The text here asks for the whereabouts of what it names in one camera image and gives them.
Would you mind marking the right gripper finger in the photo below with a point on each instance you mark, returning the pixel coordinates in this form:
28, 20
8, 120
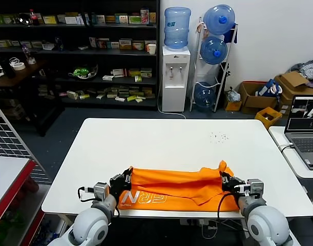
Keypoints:
224, 185
226, 176

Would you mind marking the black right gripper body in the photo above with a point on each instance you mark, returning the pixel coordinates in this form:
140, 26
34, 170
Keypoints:
231, 185

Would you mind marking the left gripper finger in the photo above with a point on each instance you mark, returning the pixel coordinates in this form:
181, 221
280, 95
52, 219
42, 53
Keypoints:
128, 184
128, 174

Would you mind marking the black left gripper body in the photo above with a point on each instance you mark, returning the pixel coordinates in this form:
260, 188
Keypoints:
117, 187

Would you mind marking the orange t-shirt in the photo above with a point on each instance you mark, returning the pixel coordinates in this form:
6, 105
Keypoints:
176, 189

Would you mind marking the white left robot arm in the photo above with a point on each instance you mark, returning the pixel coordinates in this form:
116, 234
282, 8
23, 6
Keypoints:
89, 225

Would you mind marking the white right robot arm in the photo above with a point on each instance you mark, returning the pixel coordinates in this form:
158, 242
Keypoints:
266, 225

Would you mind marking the pile of grey clothes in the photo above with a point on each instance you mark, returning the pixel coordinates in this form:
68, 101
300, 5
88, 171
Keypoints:
310, 69

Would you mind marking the white power strip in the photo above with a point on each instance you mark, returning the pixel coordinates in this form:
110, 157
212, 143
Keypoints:
189, 222

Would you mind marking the white table leg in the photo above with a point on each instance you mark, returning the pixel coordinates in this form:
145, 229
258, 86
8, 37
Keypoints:
65, 220

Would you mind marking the white side table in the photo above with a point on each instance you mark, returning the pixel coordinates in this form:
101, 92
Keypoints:
276, 135

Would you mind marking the small yellow box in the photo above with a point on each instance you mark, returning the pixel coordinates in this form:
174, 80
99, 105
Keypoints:
233, 106

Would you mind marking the yellow plastic bin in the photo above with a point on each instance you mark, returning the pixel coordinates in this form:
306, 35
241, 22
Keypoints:
269, 116

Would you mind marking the open cardboard box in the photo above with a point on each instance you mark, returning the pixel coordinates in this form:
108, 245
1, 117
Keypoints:
251, 102

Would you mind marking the crumpled plastic bag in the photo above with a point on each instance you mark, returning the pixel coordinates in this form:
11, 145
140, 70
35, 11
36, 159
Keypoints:
233, 95

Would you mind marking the flat white carton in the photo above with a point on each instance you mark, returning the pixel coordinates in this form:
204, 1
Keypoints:
108, 78
101, 96
83, 47

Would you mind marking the grey laptop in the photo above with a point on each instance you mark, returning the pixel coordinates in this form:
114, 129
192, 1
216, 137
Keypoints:
304, 146

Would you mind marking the small green carton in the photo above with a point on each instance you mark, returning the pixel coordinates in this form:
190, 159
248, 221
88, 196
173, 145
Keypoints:
84, 97
138, 79

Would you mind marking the blue and white bag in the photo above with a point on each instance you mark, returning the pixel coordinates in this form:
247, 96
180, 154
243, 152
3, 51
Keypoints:
267, 88

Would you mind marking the white water dispenser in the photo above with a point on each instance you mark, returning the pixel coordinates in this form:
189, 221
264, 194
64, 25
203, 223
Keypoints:
174, 84

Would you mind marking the black clamp on rack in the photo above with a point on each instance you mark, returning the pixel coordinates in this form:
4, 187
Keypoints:
225, 69

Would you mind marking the red and white cart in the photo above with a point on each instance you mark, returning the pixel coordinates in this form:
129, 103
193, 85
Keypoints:
7, 174

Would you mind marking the bowl of green fruit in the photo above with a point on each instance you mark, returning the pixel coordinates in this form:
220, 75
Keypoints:
82, 72

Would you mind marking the large cardboard box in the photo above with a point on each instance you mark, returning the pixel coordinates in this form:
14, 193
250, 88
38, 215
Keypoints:
292, 79

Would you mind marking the white paper cup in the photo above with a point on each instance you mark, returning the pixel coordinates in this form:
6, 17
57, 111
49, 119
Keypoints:
151, 49

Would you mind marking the orange and white carton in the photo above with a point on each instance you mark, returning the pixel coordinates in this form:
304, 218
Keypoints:
138, 45

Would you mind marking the black metal shelf unit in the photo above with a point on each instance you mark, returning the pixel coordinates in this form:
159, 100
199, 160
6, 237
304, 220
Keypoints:
69, 53

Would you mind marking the narrow white carton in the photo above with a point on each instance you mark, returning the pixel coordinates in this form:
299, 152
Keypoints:
93, 42

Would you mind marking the brown wooden table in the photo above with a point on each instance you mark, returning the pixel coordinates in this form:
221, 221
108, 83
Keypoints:
23, 73

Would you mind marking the dark blue bottle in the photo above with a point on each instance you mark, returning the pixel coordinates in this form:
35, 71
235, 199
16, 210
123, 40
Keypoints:
59, 44

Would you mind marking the orange tag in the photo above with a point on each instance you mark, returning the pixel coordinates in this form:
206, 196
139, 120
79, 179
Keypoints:
200, 28

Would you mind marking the white tape roll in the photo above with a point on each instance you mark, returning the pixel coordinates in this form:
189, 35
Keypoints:
18, 66

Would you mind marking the labelled blue water jug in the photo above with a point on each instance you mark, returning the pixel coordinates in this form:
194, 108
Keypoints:
177, 28

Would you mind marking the clear plastic bottle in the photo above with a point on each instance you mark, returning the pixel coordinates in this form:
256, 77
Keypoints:
28, 55

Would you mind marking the flat yellow carton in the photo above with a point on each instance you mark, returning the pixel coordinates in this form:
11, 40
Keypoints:
110, 19

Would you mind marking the tall pink carton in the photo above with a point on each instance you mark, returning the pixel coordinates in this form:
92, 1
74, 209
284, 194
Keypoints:
145, 17

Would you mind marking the cola bottle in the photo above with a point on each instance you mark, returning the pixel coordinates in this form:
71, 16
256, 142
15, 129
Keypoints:
34, 18

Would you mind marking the shiny metal bowl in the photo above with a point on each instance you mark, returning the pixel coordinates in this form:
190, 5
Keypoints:
24, 19

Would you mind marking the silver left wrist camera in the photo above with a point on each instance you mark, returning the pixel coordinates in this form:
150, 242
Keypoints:
102, 191

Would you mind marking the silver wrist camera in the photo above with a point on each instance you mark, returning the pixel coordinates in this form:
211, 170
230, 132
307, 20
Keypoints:
254, 187
102, 191

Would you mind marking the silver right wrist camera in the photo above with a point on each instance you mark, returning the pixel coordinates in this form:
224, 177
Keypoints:
254, 187

